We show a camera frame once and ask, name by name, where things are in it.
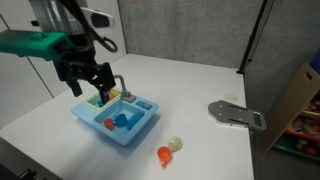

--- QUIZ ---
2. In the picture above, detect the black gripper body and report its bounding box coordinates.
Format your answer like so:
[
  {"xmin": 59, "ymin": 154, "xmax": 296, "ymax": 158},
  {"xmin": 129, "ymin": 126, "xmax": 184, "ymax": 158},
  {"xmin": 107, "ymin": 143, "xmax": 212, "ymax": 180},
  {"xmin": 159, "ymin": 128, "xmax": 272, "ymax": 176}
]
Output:
[{"xmin": 54, "ymin": 49, "xmax": 115, "ymax": 90}]

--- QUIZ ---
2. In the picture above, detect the large orange cup with handle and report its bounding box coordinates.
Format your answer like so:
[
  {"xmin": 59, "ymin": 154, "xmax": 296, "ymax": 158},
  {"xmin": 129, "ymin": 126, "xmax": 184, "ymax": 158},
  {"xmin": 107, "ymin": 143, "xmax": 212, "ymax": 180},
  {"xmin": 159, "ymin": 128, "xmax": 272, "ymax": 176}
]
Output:
[{"xmin": 157, "ymin": 146, "xmax": 172, "ymax": 168}]

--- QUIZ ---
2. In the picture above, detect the robot arm with green mount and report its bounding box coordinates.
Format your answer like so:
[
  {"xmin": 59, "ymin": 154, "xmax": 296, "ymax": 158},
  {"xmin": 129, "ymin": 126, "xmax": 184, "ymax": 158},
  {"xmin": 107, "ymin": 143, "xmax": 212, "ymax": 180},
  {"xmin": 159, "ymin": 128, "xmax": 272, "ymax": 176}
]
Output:
[{"xmin": 0, "ymin": 0, "xmax": 118, "ymax": 103}]

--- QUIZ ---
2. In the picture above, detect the blue cup in rack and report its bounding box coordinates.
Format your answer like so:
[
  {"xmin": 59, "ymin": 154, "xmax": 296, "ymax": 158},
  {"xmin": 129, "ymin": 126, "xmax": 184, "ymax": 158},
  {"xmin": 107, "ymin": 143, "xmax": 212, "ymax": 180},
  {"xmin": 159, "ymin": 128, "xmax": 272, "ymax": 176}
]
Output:
[{"xmin": 97, "ymin": 100, "xmax": 105, "ymax": 108}]

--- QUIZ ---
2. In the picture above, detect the small orange cup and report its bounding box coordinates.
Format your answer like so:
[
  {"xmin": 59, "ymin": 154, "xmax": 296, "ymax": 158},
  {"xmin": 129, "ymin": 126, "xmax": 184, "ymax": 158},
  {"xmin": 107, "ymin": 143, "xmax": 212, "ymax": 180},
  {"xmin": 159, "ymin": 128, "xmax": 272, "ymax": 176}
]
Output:
[{"xmin": 103, "ymin": 118, "xmax": 114, "ymax": 130}]

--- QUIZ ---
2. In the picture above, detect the blue cup in sink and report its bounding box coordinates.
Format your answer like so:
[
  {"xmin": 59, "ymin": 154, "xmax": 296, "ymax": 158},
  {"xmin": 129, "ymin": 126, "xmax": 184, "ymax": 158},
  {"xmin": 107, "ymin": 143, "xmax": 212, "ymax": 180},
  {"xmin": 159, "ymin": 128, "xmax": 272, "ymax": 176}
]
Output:
[{"xmin": 114, "ymin": 114, "xmax": 128, "ymax": 127}]

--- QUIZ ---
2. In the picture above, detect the light blue toy sink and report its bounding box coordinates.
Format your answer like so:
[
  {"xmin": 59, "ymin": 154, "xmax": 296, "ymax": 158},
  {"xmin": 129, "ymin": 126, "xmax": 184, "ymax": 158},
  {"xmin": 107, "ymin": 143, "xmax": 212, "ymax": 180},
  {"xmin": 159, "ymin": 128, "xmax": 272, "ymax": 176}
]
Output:
[{"xmin": 71, "ymin": 96, "xmax": 158, "ymax": 146}]

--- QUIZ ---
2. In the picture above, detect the orange plate in rack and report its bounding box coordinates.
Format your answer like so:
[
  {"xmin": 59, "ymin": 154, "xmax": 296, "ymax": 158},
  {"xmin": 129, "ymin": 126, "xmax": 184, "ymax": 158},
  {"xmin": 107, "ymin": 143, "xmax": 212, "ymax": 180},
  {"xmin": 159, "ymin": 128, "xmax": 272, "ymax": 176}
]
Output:
[{"xmin": 109, "ymin": 92, "xmax": 116, "ymax": 100}]

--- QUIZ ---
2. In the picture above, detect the yellow dish rack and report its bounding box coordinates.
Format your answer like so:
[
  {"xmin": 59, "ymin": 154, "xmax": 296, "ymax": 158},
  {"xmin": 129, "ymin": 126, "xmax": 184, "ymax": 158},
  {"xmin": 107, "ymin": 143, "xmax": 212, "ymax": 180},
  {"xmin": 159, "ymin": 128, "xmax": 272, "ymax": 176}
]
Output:
[{"xmin": 85, "ymin": 88, "xmax": 121, "ymax": 110}]

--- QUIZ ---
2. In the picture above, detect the grey toy faucet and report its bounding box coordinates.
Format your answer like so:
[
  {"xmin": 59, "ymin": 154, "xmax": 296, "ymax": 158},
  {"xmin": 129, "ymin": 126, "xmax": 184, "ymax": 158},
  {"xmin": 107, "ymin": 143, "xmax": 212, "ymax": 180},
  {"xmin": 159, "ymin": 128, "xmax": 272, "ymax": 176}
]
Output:
[{"xmin": 114, "ymin": 74, "xmax": 136, "ymax": 103}]

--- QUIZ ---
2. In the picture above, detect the blue plate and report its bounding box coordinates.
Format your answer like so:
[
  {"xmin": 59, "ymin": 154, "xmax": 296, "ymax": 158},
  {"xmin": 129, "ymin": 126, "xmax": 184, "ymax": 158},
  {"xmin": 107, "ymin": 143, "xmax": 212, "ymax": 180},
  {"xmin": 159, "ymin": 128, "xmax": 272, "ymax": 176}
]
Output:
[{"xmin": 126, "ymin": 113, "xmax": 144, "ymax": 130}]

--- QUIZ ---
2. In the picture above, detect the cream plastic bottle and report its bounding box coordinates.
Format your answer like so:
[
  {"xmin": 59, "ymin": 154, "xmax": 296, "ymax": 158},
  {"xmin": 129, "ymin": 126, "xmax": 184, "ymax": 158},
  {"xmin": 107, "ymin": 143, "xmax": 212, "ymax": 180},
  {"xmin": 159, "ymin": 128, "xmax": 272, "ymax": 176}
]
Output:
[{"xmin": 168, "ymin": 136, "xmax": 183, "ymax": 152}]

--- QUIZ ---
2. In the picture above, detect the grey metal mounting plate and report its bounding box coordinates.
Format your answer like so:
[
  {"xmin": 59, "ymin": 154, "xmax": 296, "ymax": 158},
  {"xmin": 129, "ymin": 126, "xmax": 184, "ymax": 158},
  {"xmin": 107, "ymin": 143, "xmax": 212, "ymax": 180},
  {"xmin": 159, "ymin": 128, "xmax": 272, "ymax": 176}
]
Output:
[{"xmin": 208, "ymin": 100, "xmax": 267, "ymax": 131}]

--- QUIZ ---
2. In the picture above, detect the yellow sticky note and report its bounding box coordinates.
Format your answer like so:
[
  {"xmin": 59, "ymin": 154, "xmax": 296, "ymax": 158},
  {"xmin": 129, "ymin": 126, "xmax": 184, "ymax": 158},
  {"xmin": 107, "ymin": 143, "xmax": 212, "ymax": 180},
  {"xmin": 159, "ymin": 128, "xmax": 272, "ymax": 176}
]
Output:
[{"xmin": 224, "ymin": 93, "xmax": 238, "ymax": 102}]

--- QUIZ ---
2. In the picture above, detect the black tripod pole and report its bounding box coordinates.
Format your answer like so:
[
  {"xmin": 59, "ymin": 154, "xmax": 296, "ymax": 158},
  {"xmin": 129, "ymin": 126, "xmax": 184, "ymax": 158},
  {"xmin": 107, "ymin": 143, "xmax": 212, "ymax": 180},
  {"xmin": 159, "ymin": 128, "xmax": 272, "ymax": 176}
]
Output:
[{"xmin": 237, "ymin": 0, "xmax": 269, "ymax": 74}]

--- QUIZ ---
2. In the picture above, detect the wooden toy shelf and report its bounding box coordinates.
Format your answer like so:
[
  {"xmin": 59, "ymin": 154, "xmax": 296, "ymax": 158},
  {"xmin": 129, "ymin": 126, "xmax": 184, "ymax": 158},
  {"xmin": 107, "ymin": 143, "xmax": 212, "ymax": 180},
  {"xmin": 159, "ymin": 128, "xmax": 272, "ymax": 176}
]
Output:
[{"xmin": 257, "ymin": 63, "xmax": 320, "ymax": 162}]

